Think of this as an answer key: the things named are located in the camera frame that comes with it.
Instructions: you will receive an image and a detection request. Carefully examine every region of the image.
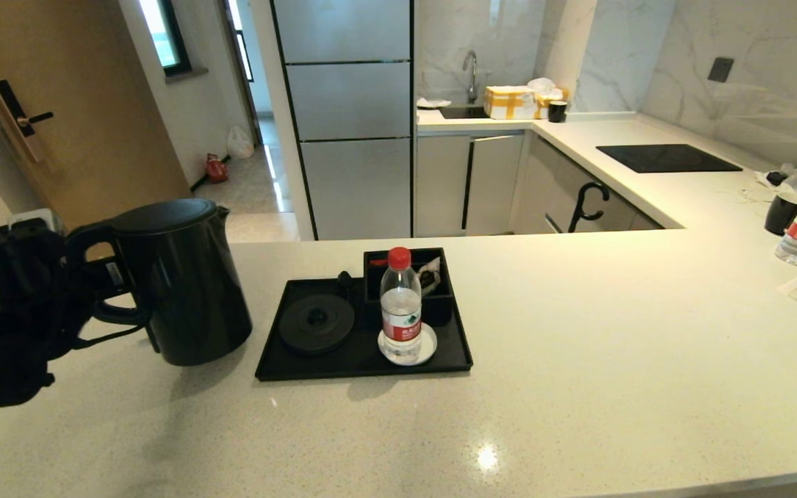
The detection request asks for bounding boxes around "black electric kettle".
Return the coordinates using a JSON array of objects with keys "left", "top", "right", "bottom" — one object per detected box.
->
[{"left": 66, "top": 199, "right": 254, "bottom": 367}]

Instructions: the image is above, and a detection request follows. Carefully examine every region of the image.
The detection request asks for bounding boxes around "round black kettle base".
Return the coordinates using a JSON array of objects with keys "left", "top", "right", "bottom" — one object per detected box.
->
[{"left": 279, "top": 294, "right": 356, "bottom": 357}]

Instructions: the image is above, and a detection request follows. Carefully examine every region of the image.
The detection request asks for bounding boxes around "white tea bag packet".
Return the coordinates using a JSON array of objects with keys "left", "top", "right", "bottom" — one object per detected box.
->
[{"left": 416, "top": 257, "right": 441, "bottom": 297}]

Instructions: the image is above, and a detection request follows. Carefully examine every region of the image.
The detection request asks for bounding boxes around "black compartment box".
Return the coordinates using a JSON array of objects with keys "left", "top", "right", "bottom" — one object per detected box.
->
[{"left": 363, "top": 248, "right": 452, "bottom": 327}]

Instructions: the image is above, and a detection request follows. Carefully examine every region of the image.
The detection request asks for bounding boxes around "brown wooden door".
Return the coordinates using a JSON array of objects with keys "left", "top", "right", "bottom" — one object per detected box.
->
[{"left": 0, "top": 0, "right": 192, "bottom": 239}]

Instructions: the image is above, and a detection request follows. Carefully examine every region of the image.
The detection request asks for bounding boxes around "white plastic floor bag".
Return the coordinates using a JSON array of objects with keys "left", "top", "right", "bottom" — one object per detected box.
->
[{"left": 228, "top": 125, "right": 257, "bottom": 160}]

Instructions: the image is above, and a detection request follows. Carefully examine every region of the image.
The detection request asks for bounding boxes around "black rectangular serving tray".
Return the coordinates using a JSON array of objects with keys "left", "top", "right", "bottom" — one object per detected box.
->
[{"left": 255, "top": 275, "right": 473, "bottom": 382}]

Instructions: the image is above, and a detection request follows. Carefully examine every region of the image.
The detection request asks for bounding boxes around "narrow dark-framed window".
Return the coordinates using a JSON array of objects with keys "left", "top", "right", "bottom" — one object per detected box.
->
[{"left": 224, "top": 0, "right": 256, "bottom": 84}]

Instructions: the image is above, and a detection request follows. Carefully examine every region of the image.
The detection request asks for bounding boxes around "silver refrigerator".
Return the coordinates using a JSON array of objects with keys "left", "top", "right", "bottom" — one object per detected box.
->
[{"left": 271, "top": 0, "right": 416, "bottom": 241}]

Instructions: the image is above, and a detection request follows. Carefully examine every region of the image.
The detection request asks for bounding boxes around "white round coaster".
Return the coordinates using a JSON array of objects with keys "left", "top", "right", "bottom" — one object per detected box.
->
[{"left": 378, "top": 323, "right": 437, "bottom": 367}]

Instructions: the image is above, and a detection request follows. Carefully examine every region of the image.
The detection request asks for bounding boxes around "grey sink base cabinet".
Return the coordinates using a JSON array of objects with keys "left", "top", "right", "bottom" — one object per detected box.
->
[{"left": 415, "top": 131, "right": 525, "bottom": 238}]

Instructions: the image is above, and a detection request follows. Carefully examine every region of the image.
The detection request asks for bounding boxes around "chrome sink faucet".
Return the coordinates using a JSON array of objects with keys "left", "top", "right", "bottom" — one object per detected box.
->
[{"left": 462, "top": 50, "right": 479, "bottom": 104}]

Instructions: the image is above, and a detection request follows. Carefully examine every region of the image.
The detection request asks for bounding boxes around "cardboard box yellow tape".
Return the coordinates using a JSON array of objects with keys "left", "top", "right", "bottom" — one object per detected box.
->
[{"left": 484, "top": 86, "right": 538, "bottom": 121}]

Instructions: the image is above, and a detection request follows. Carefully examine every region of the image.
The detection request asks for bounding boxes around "grey drawer cabinet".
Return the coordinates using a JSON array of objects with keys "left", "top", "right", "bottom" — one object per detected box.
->
[{"left": 513, "top": 133, "right": 663, "bottom": 234}]

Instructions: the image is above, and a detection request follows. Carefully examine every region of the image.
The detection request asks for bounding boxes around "black induction cooktop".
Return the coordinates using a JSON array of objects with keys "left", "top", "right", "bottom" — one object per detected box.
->
[{"left": 596, "top": 144, "right": 743, "bottom": 174}]

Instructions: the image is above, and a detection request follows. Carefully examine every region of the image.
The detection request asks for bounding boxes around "black mug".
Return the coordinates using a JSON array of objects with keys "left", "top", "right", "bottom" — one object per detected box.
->
[{"left": 764, "top": 191, "right": 797, "bottom": 237}]

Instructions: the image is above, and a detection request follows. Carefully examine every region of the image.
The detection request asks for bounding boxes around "crumpled white tissue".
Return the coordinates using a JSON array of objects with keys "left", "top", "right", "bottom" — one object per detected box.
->
[{"left": 756, "top": 163, "right": 797, "bottom": 194}]

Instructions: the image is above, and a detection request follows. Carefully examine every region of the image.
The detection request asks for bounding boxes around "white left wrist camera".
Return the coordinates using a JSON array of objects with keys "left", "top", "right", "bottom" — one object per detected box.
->
[{"left": 8, "top": 209, "right": 66, "bottom": 234}]

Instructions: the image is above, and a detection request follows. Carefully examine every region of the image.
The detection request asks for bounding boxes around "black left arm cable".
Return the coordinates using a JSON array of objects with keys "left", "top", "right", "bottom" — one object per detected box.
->
[{"left": 70, "top": 324, "right": 148, "bottom": 349}]

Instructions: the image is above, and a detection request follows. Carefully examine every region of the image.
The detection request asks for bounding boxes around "black door lock handle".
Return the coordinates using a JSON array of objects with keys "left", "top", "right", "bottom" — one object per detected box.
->
[{"left": 0, "top": 80, "right": 55, "bottom": 163}]

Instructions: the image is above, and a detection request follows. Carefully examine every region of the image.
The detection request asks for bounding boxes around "black curved hook handle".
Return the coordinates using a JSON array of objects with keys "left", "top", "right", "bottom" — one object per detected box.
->
[{"left": 568, "top": 181, "right": 611, "bottom": 234}]

